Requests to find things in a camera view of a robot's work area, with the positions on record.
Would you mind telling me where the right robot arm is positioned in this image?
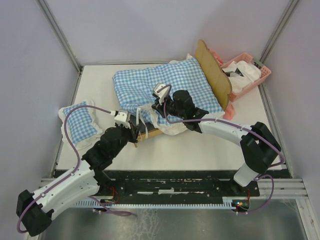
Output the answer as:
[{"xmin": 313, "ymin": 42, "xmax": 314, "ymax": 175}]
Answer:
[{"xmin": 152, "ymin": 84, "xmax": 284, "ymax": 196}]

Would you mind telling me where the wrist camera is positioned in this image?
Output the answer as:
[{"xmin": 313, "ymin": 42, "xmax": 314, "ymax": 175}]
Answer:
[
  {"xmin": 114, "ymin": 109, "xmax": 131, "ymax": 129},
  {"xmin": 152, "ymin": 83, "xmax": 172, "ymax": 105}
]

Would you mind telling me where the aluminium corner post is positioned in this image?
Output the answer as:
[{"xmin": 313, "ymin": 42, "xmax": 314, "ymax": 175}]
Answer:
[
  {"xmin": 259, "ymin": 0, "xmax": 301, "ymax": 64},
  {"xmin": 36, "ymin": 0, "xmax": 83, "ymax": 73}
]

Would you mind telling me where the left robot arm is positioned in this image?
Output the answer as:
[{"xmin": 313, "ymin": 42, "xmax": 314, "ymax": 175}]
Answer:
[{"xmin": 16, "ymin": 123, "xmax": 140, "ymax": 237}]

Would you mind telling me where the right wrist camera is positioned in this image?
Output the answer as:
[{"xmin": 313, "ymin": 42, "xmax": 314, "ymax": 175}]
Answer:
[{"xmin": 152, "ymin": 83, "xmax": 172, "ymax": 105}]

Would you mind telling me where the black white object in basket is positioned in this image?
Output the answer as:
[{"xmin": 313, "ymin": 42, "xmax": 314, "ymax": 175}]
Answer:
[{"xmin": 223, "ymin": 68, "xmax": 244, "ymax": 77}]

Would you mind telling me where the white slotted cable duct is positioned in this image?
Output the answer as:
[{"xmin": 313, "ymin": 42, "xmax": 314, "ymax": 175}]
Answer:
[{"xmin": 71, "ymin": 198, "xmax": 245, "ymax": 210}]

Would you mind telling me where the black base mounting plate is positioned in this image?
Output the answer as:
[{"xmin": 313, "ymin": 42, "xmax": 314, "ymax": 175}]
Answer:
[{"xmin": 99, "ymin": 170, "xmax": 260, "ymax": 204}]

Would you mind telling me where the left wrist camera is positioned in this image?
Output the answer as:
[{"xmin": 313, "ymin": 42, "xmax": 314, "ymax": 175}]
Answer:
[{"xmin": 114, "ymin": 109, "xmax": 131, "ymax": 129}]

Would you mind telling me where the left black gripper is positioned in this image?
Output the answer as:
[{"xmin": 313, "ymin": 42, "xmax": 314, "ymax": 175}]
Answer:
[{"xmin": 111, "ymin": 120, "xmax": 142, "ymax": 158}]

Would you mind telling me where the white cloth in basket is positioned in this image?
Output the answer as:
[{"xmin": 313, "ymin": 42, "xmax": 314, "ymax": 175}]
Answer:
[{"xmin": 222, "ymin": 60, "xmax": 262, "ymax": 94}]

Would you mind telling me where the blue checkered mattress cushion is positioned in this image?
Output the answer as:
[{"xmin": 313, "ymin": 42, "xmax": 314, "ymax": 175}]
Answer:
[{"xmin": 111, "ymin": 53, "xmax": 226, "ymax": 137}]

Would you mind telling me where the small blue checkered pillow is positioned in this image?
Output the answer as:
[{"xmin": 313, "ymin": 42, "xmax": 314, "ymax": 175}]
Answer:
[{"xmin": 58, "ymin": 99, "xmax": 103, "ymax": 151}]

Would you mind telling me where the wooden pet bed frame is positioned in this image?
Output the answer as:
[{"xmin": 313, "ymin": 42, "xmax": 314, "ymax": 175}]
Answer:
[{"xmin": 132, "ymin": 39, "xmax": 232, "ymax": 148}]

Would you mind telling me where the right aluminium corner post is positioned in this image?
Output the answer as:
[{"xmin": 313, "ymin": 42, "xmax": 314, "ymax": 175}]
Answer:
[{"xmin": 259, "ymin": 0, "xmax": 301, "ymax": 64}]

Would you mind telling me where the left aluminium corner post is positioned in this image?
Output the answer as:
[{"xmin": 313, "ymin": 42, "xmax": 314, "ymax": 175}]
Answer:
[{"xmin": 36, "ymin": 0, "xmax": 83, "ymax": 73}]

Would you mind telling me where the pink crumpled cloth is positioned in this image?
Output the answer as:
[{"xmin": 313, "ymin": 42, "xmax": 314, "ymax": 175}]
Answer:
[{"xmin": 208, "ymin": 48, "xmax": 236, "ymax": 121}]

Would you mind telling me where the pink plastic basket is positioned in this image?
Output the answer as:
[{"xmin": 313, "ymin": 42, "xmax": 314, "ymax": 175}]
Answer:
[{"xmin": 221, "ymin": 52, "xmax": 272, "ymax": 102}]

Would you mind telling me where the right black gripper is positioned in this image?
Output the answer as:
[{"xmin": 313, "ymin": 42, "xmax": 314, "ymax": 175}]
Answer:
[{"xmin": 152, "ymin": 93, "xmax": 186, "ymax": 119}]

